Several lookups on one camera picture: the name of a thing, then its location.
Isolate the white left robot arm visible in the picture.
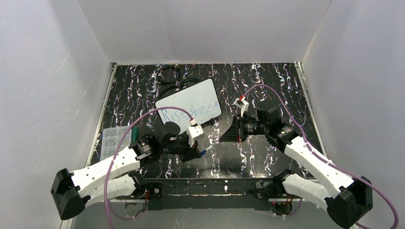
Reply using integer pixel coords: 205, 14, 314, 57
50, 122, 204, 220

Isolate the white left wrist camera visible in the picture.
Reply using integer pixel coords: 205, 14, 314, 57
186, 125, 205, 147

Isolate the aluminium table edge rail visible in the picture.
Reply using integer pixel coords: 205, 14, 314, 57
294, 62, 329, 159

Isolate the black coiled cable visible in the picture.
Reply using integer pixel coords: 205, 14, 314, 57
157, 65, 182, 84

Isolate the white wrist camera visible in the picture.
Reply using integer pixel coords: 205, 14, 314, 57
233, 96, 249, 117
186, 125, 205, 147

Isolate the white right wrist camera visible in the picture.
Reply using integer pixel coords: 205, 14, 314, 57
233, 96, 249, 117

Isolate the white whiteboard marker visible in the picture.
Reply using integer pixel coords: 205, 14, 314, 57
204, 142, 219, 152

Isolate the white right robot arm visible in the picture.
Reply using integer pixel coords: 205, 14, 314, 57
219, 100, 373, 229

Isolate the green handled screwdriver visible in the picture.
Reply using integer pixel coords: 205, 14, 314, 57
130, 126, 139, 144

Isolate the white whiteboard black frame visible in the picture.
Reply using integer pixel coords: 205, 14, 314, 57
155, 78, 223, 132

